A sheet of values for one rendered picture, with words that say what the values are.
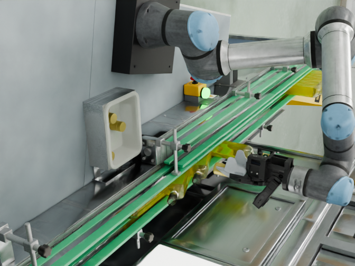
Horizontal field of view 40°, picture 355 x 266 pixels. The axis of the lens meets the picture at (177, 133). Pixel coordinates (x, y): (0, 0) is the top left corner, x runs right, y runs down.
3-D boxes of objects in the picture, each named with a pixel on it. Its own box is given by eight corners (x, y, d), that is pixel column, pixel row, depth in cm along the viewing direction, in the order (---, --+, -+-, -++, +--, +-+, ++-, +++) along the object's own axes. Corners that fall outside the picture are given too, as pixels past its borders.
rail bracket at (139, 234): (114, 244, 158) (148, 256, 152) (112, 226, 156) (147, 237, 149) (122, 237, 161) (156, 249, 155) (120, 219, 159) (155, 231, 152)
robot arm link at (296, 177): (310, 189, 133) (300, 202, 126) (293, 184, 135) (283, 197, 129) (313, 163, 130) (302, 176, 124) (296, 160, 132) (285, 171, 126)
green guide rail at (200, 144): (163, 163, 174) (183, 168, 170) (163, 161, 174) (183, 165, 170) (314, 54, 311) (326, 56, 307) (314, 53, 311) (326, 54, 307)
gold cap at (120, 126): (108, 121, 162) (119, 123, 160) (115, 117, 164) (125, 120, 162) (109, 131, 163) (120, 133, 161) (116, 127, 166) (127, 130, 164)
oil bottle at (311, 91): (279, 93, 268) (330, 100, 254) (279, 83, 266) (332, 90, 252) (282, 90, 273) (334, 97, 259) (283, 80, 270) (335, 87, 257)
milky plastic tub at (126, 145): (90, 166, 160) (111, 172, 156) (83, 101, 152) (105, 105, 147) (122, 146, 174) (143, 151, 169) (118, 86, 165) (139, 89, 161)
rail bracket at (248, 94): (229, 96, 214) (258, 100, 208) (230, 79, 212) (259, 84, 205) (233, 93, 218) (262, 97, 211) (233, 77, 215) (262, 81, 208)
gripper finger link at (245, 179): (233, 168, 138) (263, 173, 135) (233, 173, 139) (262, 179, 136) (227, 174, 134) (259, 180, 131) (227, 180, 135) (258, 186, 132)
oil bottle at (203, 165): (198, 155, 198) (190, 181, 178) (198, 142, 195) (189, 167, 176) (212, 156, 197) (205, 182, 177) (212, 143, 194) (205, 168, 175)
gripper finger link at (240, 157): (229, 144, 144) (256, 152, 138) (228, 162, 146) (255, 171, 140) (223, 147, 141) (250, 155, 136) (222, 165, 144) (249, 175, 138)
